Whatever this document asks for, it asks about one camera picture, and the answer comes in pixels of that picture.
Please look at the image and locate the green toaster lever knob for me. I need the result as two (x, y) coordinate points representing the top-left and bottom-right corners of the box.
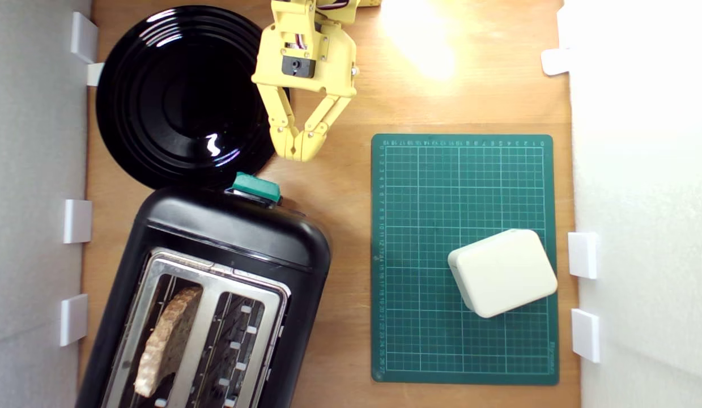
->
(232, 173), (282, 206)

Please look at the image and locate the black two-slot toaster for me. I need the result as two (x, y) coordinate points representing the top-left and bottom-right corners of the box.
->
(74, 187), (333, 408)

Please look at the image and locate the green cutting mat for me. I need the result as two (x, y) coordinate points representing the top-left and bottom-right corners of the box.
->
(371, 134), (560, 386)

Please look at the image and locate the black round plate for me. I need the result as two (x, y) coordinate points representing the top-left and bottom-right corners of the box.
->
(96, 5), (289, 190)

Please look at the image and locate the white rounded block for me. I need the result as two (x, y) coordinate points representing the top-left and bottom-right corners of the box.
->
(447, 228), (559, 319)

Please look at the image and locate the brown bread slice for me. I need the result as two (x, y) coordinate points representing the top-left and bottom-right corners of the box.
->
(134, 286), (204, 397)

